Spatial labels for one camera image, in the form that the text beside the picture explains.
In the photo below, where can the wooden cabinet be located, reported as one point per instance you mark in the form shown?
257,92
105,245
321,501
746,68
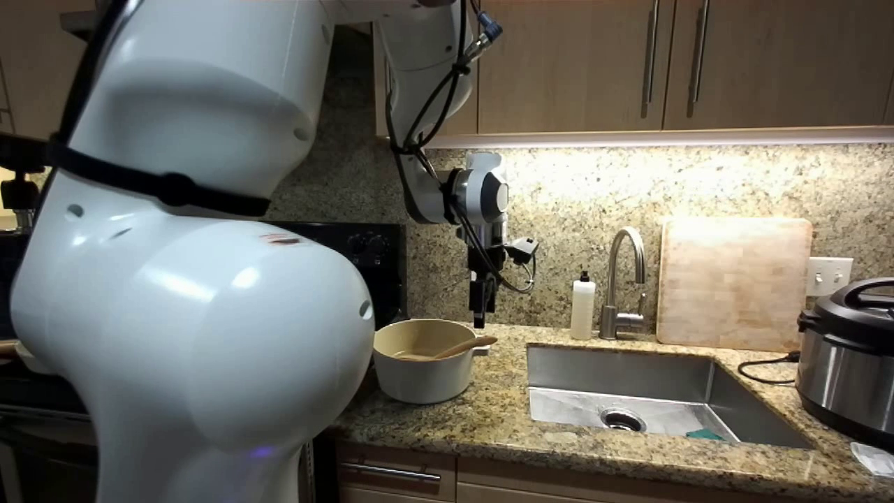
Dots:
36,67
577,67
560,486

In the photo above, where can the wooden lower cabinet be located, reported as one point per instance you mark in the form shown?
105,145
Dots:
560,486

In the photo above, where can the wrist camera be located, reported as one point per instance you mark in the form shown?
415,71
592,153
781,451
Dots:
521,250

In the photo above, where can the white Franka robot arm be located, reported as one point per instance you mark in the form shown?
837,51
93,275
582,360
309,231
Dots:
186,308

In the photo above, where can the white cooking pot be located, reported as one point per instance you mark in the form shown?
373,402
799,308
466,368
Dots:
423,378

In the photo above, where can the white wall outlet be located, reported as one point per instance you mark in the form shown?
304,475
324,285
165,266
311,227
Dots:
828,278

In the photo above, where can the wooden upper cabinet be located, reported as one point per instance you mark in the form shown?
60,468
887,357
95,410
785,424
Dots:
577,67
36,67

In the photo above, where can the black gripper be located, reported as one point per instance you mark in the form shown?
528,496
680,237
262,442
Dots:
485,275

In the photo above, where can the stainless steel sink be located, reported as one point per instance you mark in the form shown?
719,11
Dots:
614,392

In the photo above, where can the green kitchen sponge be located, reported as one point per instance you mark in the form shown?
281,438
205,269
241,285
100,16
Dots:
707,434

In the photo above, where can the black tripod head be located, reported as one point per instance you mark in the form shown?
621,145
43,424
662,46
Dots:
18,198

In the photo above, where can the metal range hood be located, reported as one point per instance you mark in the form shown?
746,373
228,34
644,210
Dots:
88,23

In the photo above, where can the wooden cutting board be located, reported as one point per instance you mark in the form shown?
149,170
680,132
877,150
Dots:
735,285

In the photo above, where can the steel black pressure cooker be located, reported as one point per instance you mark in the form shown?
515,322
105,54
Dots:
846,366

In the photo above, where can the metal kitchen faucet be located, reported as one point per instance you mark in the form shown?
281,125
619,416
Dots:
624,322

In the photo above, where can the white soap bottle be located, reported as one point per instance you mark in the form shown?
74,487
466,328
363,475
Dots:
582,308

